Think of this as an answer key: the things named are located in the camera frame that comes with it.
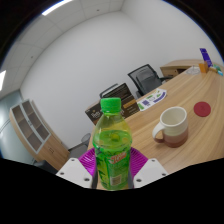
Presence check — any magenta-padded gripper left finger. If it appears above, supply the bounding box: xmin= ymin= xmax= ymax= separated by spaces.
xmin=55 ymin=147 xmax=98 ymax=190

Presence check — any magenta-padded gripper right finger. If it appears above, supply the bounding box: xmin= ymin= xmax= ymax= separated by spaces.
xmin=128 ymin=147 xmax=169 ymax=189

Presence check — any green drink bottle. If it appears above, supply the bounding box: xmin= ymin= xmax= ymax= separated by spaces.
xmin=92 ymin=97 xmax=133 ymax=191

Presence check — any black sofa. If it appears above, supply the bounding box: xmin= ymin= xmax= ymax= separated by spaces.
xmin=32 ymin=159 xmax=58 ymax=175

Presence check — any grey waste bin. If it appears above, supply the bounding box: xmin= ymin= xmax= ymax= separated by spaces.
xmin=79 ymin=132 xmax=92 ymax=149

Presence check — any wooden shelf cabinet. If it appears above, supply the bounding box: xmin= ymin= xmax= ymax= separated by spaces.
xmin=8 ymin=98 xmax=71 ymax=172

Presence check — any cream and brown mug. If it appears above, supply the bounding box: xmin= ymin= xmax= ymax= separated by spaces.
xmin=152 ymin=106 xmax=190 ymax=149

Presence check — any small dark brown box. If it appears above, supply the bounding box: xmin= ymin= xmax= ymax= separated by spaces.
xmin=84 ymin=101 xmax=103 ymax=126

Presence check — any dark box with orange band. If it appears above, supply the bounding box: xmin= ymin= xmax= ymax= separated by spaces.
xmin=119 ymin=94 xmax=140 ymax=118

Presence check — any white printed leaflet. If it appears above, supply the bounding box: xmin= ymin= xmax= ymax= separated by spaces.
xmin=136 ymin=88 xmax=168 ymax=112

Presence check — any flat round red coaster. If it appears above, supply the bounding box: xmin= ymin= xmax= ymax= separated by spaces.
xmin=193 ymin=101 xmax=212 ymax=118

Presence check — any dark brown flat box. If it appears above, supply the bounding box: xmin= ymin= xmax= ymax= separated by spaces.
xmin=106 ymin=82 xmax=134 ymax=101

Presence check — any black mesh office chair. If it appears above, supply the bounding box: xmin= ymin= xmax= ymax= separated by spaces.
xmin=127 ymin=63 xmax=173 ymax=99

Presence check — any wooden side desk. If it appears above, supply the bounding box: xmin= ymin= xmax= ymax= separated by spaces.
xmin=159 ymin=59 xmax=209 ymax=79

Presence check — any rectangular ceiling light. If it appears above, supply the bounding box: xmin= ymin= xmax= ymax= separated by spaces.
xmin=0 ymin=69 xmax=7 ymax=92
xmin=41 ymin=0 xmax=73 ymax=17

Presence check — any orange-brown box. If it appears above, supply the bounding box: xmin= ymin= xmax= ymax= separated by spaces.
xmin=198 ymin=62 xmax=209 ymax=74

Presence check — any purple standing box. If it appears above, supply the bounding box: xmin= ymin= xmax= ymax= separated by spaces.
xmin=199 ymin=47 xmax=214 ymax=69

